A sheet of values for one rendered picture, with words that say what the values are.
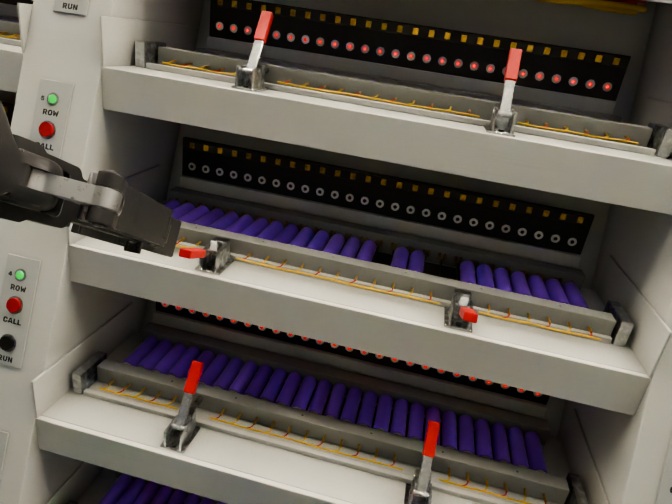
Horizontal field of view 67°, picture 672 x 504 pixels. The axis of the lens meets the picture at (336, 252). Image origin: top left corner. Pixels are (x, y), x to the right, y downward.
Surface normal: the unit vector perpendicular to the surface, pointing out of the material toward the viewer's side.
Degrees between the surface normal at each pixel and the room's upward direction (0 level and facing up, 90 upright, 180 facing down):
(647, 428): 90
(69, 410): 21
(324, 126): 111
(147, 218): 91
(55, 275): 90
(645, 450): 90
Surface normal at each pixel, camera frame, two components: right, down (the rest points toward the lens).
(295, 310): -0.21, 0.36
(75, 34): -0.14, 0.01
